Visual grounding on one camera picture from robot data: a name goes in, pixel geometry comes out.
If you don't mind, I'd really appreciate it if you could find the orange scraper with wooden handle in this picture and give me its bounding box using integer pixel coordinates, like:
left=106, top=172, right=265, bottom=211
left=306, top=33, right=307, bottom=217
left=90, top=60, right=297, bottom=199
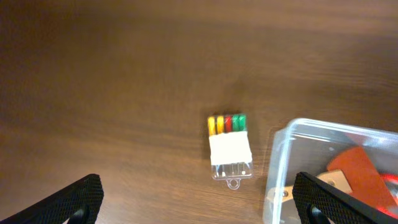
left=266, top=146, right=397, bottom=208

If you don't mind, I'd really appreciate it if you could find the clear case of coloured screwdrivers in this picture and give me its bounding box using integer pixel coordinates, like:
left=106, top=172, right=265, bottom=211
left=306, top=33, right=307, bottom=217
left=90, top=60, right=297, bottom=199
left=207, top=113, right=254, bottom=190

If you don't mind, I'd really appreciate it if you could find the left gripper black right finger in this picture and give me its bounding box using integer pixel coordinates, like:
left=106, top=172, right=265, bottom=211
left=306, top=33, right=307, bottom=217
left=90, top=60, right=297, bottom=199
left=292, top=172, right=397, bottom=224

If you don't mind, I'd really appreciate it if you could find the clear plastic storage container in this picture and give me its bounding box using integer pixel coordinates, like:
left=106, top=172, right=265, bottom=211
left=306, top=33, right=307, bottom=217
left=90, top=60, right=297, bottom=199
left=262, top=118, right=397, bottom=223

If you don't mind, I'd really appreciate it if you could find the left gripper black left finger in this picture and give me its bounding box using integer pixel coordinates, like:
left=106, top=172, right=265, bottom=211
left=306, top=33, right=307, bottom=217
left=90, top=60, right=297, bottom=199
left=1, top=174, right=104, bottom=224

